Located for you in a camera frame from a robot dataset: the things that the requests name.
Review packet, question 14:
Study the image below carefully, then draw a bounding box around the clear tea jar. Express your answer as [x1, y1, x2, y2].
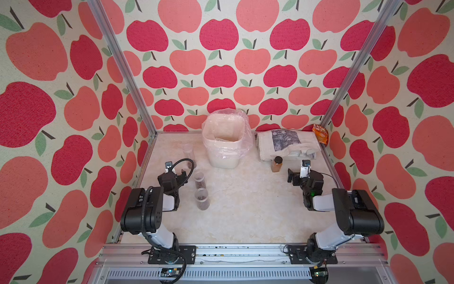
[195, 188, 210, 211]
[193, 172, 206, 189]
[182, 144, 197, 169]

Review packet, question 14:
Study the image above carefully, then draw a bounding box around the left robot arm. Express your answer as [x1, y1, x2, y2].
[120, 170, 188, 263]

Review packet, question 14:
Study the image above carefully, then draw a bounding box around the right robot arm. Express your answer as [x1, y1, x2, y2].
[285, 169, 384, 265]

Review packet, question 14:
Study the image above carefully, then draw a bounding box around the brown bottle black cap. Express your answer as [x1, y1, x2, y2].
[271, 156, 283, 173]

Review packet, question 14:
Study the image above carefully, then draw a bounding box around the folded printed tote bag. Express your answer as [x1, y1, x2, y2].
[257, 129, 322, 162]

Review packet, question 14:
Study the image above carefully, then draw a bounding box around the orange snack packet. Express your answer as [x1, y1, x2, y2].
[312, 124, 329, 146]

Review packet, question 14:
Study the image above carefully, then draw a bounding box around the white trash bin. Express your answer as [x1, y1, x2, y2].
[202, 109, 246, 169]

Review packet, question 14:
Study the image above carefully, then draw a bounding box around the clear plastic bin liner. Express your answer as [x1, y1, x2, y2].
[202, 108, 254, 160]

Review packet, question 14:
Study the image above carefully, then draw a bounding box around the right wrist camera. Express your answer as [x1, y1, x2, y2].
[300, 160, 311, 179]

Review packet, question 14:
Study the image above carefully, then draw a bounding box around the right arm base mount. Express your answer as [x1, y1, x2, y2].
[283, 244, 338, 265]

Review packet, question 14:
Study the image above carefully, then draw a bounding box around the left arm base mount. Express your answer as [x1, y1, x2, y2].
[141, 246, 197, 265]

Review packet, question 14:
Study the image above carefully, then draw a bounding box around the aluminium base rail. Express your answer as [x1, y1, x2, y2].
[87, 243, 397, 284]

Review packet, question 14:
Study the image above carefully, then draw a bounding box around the left aluminium frame post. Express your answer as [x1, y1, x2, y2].
[88, 0, 157, 139]

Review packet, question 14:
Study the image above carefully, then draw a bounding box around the aluminium frame post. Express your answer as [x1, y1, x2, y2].
[321, 0, 403, 127]
[88, 0, 157, 139]

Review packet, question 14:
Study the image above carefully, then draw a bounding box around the right aluminium frame post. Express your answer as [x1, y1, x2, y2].
[321, 0, 403, 127]

